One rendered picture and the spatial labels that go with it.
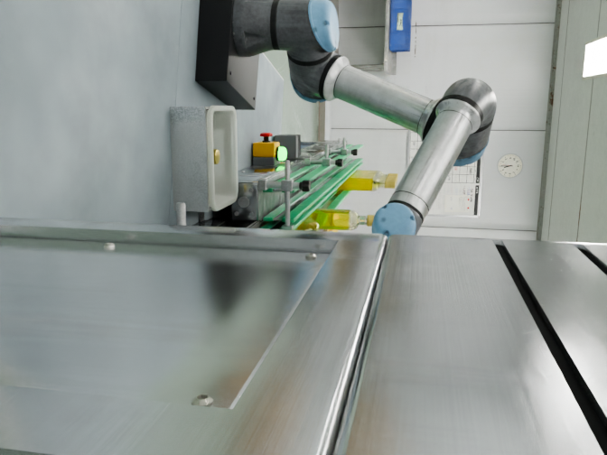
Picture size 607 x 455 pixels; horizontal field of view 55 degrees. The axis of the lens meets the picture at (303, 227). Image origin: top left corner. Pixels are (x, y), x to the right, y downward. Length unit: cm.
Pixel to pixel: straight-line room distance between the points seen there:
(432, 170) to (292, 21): 51
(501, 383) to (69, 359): 20
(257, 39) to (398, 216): 61
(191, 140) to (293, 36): 36
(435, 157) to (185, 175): 52
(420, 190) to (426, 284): 72
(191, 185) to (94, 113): 33
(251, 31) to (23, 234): 93
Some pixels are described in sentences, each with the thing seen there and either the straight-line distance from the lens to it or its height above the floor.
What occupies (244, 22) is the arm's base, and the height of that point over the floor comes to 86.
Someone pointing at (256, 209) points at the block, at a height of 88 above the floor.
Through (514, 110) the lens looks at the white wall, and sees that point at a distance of 742.
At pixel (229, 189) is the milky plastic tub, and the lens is 141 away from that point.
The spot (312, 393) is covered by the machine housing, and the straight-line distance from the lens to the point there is 24.
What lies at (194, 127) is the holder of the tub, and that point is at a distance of 125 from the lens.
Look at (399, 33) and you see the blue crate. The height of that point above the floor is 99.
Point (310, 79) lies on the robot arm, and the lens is 150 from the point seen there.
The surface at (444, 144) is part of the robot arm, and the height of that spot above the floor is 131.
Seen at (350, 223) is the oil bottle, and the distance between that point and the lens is 174.
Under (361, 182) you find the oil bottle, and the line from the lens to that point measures 259.
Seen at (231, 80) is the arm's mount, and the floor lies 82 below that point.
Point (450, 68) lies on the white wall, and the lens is 736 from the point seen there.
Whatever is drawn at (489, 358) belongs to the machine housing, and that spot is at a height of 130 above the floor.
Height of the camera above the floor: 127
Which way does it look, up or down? 11 degrees down
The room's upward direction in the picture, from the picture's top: 92 degrees clockwise
